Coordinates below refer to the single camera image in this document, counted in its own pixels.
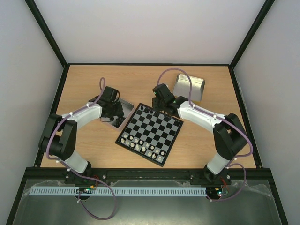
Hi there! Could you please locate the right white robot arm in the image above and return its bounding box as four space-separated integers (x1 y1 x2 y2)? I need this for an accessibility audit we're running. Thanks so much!
152 83 252 184

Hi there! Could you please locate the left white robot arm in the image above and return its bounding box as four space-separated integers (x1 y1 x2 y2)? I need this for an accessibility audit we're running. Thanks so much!
38 86 124 175

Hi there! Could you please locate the pile of black chess pieces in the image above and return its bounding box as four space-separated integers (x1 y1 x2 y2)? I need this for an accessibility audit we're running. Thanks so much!
114 117 125 128

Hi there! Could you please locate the silver tin with pieces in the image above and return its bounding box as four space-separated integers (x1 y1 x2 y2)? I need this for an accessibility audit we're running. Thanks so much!
100 98 135 131

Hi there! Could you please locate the black silver chess board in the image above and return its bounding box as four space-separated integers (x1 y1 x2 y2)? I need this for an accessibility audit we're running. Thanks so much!
115 103 183 167

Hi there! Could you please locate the empty gold silver tin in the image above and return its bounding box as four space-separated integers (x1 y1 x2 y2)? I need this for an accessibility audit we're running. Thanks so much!
172 74 205 102

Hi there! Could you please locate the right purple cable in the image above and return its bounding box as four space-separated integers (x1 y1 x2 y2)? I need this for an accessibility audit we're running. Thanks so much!
156 68 255 203

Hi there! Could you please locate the black frame rail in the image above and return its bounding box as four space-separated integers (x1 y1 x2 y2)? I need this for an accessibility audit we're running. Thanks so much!
23 166 272 186

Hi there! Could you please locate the light blue cable duct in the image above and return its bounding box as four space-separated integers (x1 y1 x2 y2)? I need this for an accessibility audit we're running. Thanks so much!
29 186 207 196

